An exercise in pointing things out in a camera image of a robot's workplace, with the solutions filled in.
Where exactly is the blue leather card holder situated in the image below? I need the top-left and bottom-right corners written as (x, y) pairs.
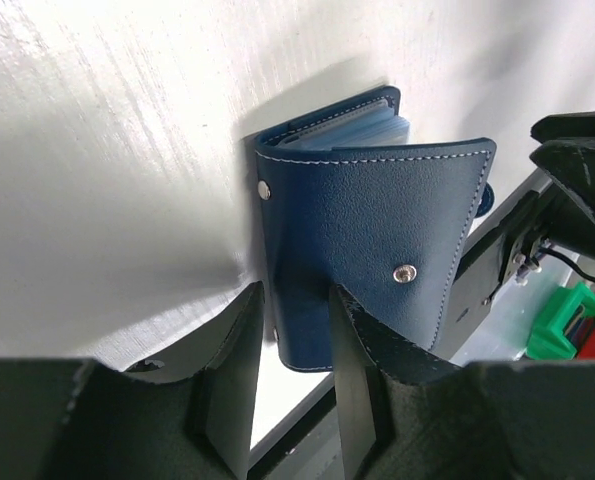
top-left (254, 86), bottom-right (496, 372)

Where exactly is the green plastic connector block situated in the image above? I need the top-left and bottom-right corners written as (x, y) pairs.
top-left (526, 283), bottom-right (595, 360)

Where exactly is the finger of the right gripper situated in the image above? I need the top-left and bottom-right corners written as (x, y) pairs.
top-left (530, 112), bottom-right (595, 259)

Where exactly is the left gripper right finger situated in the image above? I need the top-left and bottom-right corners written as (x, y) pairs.
top-left (329, 285), bottom-right (595, 479)

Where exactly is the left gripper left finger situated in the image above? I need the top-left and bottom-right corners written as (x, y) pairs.
top-left (0, 282), bottom-right (264, 479)

